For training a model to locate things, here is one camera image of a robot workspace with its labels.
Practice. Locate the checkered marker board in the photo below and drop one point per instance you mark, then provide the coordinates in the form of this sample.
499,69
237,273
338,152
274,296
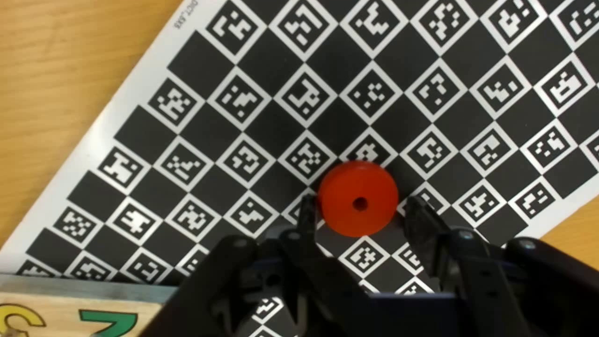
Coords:
486,109

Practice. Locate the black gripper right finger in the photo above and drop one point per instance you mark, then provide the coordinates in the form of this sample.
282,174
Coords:
521,288

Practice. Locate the wooden peg board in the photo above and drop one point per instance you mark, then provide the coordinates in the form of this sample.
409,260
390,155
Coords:
37,315

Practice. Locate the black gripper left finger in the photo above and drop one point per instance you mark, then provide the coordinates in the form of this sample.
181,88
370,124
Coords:
229,285

